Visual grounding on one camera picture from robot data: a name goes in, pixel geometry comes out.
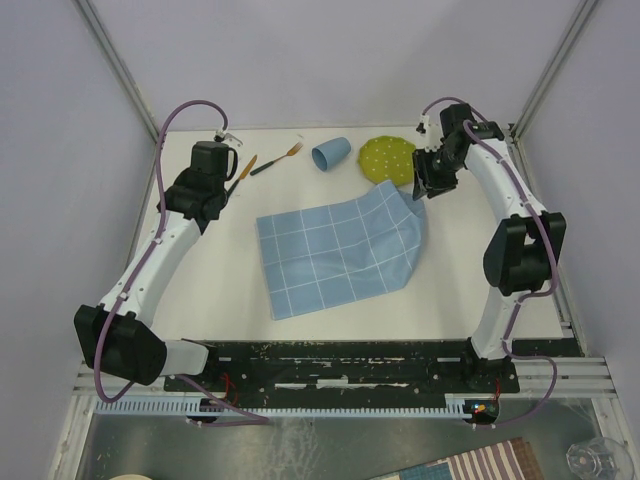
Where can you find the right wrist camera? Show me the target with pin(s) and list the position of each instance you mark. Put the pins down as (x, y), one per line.
(429, 133)

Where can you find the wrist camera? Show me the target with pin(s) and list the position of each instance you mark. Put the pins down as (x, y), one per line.
(429, 133)
(222, 135)

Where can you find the clear glass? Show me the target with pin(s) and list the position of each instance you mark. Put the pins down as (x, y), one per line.
(600, 458)

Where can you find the blue cup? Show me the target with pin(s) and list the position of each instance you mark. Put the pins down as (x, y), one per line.
(331, 153)

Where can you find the striped folded cloth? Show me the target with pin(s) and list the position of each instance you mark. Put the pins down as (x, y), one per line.
(510, 459)

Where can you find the cream round object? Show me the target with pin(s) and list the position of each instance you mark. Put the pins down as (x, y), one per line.
(130, 477)

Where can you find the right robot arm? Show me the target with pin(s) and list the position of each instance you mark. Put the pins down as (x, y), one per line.
(521, 259)

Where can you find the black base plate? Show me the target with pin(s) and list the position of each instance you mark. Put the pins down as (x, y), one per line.
(343, 375)

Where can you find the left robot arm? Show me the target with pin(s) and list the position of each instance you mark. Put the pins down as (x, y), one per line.
(116, 335)

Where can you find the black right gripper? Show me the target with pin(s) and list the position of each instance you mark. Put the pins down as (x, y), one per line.
(435, 185)

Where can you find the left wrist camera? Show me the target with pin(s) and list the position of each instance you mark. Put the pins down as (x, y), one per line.
(222, 135)

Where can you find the aluminium frame rail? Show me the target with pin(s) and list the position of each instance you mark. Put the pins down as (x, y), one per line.
(572, 34)

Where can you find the orange knife green handle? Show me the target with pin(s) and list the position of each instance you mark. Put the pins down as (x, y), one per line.
(243, 175)

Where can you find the green dotted plate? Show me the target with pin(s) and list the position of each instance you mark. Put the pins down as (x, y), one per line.
(387, 158)

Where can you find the blue checked cloth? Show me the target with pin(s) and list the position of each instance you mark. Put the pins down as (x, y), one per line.
(328, 256)

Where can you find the orange fork green handle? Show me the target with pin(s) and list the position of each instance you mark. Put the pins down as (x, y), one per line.
(291, 152)

